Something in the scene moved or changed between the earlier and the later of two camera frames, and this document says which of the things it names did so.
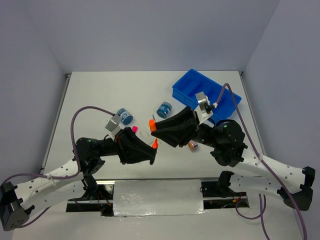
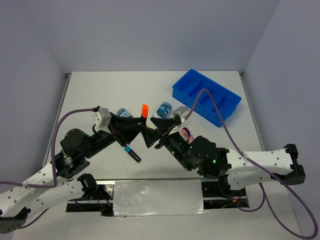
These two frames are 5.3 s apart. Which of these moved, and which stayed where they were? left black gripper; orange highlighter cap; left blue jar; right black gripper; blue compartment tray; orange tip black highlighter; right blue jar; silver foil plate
Moved: orange highlighter cap; orange tip black highlighter; left black gripper; right black gripper
Stayed: left blue jar; silver foil plate; right blue jar; blue compartment tray
